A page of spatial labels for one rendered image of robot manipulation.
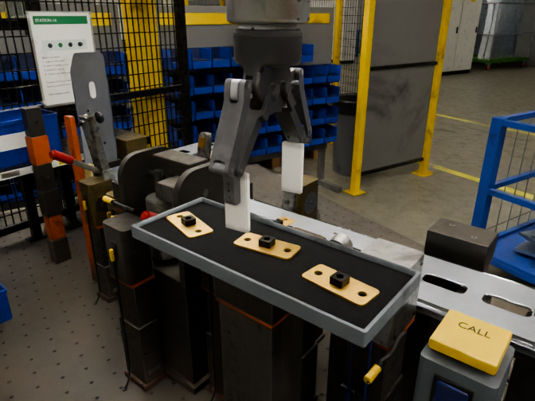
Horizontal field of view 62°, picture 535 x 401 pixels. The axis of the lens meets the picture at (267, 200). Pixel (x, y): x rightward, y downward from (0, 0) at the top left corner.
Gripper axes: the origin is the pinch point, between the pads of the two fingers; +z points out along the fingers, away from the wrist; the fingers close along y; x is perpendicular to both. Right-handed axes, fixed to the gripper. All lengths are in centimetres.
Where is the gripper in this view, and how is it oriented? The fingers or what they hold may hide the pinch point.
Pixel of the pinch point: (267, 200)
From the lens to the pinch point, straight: 55.8
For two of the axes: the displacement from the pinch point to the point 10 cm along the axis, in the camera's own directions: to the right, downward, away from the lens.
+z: 0.0, 9.2, 3.9
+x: -8.7, -1.9, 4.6
